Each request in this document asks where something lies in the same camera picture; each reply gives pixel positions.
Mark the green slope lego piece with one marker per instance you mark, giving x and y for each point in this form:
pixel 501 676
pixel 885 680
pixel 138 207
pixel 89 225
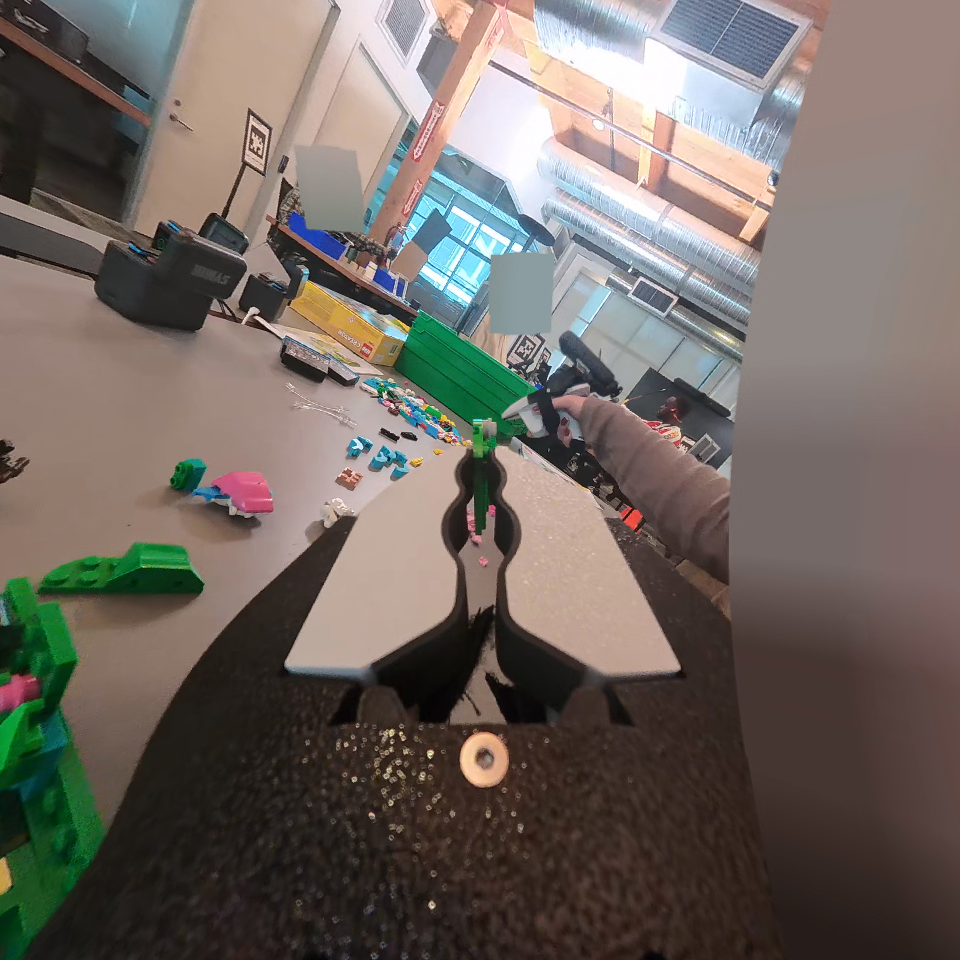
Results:
pixel 142 570

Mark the wooden desk with bins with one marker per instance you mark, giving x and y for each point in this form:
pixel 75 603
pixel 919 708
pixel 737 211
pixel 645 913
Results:
pixel 330 262

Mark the pile of mixed lego pieces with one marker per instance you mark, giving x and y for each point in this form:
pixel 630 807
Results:
pixel 409 412

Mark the green lego brick build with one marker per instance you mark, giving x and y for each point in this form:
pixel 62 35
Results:
pixel 52 645

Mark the silver air ducts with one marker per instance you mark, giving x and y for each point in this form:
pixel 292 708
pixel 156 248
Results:
pixel 675 251

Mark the person's right forearm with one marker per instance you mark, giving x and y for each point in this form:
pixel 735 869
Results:
pixel 660 487

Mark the black flat device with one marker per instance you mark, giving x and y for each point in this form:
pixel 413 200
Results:
pixel 225 232

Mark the green lego plate assembly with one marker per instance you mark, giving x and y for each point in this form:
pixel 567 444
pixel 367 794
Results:
pixel 480 480

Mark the tan lego plate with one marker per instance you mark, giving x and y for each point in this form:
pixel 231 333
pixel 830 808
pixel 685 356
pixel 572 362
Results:
pixel 350 478

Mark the white door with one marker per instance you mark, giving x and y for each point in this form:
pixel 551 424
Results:
pixel 195 90

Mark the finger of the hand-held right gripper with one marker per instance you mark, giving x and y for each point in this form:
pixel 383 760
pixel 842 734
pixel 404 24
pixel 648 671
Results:
pixel 523 415

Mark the clear lego antenna piece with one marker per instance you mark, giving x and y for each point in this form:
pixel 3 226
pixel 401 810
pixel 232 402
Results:
pixel 322 412
pixel 307 391

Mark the pink teal lego animal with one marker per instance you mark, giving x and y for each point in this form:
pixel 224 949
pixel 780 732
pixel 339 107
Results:
pixel 240 487

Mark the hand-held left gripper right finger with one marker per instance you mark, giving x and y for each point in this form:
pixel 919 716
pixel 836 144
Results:
pixel 585 585

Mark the black battery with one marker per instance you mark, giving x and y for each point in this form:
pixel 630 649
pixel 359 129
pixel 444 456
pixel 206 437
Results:
pixel 304 358
pixel 343 373

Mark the wooden desk dark frame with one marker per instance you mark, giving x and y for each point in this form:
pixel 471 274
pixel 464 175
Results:
pixel 75 79

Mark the group of azure curved pieces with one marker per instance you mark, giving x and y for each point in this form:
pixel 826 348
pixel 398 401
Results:
pixel 386 456

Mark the small dark grey charger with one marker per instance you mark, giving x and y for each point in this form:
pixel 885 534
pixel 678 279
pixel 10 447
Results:
pixel 262 292

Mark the black cardboard box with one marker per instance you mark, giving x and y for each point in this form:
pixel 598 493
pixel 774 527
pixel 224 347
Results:
pixel 37 30

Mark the large dark grey charging case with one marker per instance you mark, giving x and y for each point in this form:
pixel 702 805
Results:
pixel 150 285

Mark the tag sign on stand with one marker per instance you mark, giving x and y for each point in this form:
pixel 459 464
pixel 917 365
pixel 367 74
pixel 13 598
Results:
pixel 257 142

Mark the person's right hand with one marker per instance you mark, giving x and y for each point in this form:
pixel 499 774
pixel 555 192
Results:
pixel 577 420

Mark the wooden column red signs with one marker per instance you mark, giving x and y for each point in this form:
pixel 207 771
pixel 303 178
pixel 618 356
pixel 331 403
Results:
pixel 450 90

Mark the instruction booklet green picture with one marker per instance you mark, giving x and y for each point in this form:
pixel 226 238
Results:
pixel 330 346

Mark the stack of green storage bins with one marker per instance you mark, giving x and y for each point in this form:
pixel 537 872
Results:
pixel 450 367

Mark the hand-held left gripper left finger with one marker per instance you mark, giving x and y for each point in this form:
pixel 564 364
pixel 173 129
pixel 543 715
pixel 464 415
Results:
pixel 390 585

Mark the yellow lego box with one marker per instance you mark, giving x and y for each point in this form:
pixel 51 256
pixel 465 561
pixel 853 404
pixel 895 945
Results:
pixel 337 319

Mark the blue storage bin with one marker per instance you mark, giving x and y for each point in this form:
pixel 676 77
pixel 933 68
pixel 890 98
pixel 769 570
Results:
pixel 315 236

